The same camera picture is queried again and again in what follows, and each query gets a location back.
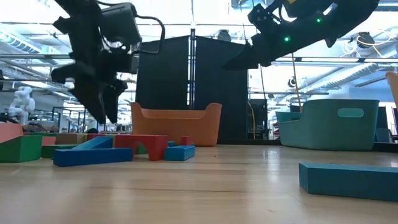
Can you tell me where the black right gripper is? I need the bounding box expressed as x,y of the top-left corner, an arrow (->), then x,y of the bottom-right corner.
223,18 -> 327,71

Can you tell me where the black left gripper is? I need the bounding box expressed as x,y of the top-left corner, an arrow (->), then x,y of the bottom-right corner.
51,34 -> 139,124

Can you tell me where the red arch block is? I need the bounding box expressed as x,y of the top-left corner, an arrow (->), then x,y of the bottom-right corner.
114,134 -> 169,162

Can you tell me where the black partition panel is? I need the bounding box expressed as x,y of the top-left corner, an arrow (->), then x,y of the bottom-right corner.
135,35 -> 190,111
194,35 -> 249,144

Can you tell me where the tan block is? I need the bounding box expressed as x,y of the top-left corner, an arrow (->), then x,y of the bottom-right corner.
55,133 -> 88,145

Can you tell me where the long blue block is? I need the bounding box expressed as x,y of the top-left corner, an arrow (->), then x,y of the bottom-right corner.
53,147 -> 134,168

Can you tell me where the black computer case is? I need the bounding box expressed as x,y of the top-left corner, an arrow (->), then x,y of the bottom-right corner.
248,98 -> 269,140

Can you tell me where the grey metal crossbar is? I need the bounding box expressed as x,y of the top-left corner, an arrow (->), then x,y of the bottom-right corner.
0,54 -> 74,60
248,91 -> 330,95
0,78 -> 75,83
273,57 -> 398,63

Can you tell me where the long green block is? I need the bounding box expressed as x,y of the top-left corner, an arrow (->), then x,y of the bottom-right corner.
41,144 -> 78,159

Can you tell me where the orange plastic bin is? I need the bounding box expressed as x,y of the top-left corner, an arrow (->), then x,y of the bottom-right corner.
130,101 -> 223,147

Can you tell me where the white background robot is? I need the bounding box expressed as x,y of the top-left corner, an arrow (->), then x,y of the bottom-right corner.
7,86 -> 36,125

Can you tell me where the teal plastic bin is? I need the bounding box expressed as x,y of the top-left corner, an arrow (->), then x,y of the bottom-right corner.
275,98 -> 380,152

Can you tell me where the teal block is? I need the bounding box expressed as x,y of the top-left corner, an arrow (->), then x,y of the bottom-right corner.
298,162 -> 398,202

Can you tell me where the black hanging cable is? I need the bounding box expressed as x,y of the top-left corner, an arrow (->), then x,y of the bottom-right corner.
259,67 -> 269,100

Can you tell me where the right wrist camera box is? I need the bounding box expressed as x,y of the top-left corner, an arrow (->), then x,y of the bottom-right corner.
248,2 -> 282,34

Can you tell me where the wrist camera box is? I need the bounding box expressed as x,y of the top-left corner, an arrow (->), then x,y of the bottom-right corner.
248,2 -> 282,34
101,2 -> 142,46

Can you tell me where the yellow hanging cable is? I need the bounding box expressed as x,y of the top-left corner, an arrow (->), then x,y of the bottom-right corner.
290,51 -> 303,113

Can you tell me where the metal partition post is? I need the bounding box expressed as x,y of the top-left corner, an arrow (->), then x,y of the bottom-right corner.
188,27 -> 196,110

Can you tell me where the short yellow cable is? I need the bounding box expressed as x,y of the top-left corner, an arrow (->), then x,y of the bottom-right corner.
247,101 -> 256,140

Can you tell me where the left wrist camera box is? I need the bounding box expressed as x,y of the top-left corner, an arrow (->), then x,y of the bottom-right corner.
101,2 -> 142,46

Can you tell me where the black aluminium table frame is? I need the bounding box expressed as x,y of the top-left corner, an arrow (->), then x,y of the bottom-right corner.
217,138 -> 398,153

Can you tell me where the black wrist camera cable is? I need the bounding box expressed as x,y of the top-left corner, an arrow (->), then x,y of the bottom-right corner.
135,14 -> 165,54

